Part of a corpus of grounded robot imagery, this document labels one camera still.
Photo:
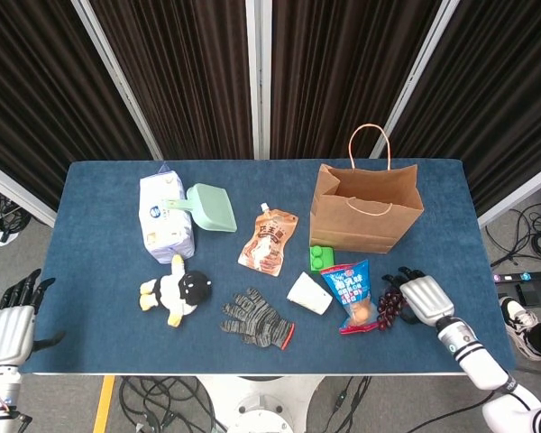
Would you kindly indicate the orange spout pouch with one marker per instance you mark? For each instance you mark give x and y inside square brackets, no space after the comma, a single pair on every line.
[266,243]

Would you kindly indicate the pale purple tissue pack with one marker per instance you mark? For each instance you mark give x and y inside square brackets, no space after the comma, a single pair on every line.
[162,225]

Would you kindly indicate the mint green plastic scoop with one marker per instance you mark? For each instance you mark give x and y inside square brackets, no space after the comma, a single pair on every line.
[212,207]

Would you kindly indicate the white partition post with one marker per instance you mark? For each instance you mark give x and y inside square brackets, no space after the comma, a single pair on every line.
[409,81]
[18,194]
[120,81]
[523,195]
[258,81]

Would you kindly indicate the white paper scrap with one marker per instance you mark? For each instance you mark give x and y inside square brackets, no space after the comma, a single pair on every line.
[6,239]

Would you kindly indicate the black white penguin plush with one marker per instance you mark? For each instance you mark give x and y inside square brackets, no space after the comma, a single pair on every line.
[180,288]

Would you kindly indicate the blue table mat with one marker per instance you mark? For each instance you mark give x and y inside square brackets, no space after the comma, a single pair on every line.
[117,352]

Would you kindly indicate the white table frame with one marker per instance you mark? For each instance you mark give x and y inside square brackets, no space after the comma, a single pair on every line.
[162,374]

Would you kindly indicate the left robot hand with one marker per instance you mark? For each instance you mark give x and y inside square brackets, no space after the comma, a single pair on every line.
[6,334]

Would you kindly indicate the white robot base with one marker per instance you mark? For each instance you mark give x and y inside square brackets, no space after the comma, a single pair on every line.
[261,406]

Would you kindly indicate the purple grape bunch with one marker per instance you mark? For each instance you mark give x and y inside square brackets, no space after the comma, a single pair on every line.
[387,306]

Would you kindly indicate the green toy building block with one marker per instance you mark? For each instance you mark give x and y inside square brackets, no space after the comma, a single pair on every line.
[320,259]

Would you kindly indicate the white sneaker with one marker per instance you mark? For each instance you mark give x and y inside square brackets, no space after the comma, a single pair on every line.
[518,320]

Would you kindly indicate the white paper cup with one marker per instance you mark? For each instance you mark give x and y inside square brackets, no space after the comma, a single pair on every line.
[309,293]

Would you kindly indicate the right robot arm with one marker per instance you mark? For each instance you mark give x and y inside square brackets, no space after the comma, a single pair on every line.
[478,361]

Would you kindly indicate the grey striped knit glove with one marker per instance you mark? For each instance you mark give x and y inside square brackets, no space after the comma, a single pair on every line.
[257,320]

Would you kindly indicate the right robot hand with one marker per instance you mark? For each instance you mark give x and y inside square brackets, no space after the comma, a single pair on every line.
[426,297]

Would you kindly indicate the blue snack bag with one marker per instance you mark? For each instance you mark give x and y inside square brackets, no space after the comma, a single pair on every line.
[349,288]

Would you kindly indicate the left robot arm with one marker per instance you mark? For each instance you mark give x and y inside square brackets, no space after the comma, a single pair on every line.
[0,392]

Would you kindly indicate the dark pleated partition panel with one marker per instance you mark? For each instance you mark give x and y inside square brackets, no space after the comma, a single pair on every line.
[342,58]
[36,90]
[500,90]
[185,67]

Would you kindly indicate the brown paper bag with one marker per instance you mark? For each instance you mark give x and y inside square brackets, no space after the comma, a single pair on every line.
[365,225]

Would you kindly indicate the yellow floor tape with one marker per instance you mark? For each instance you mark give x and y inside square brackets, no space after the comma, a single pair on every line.
[103,406]

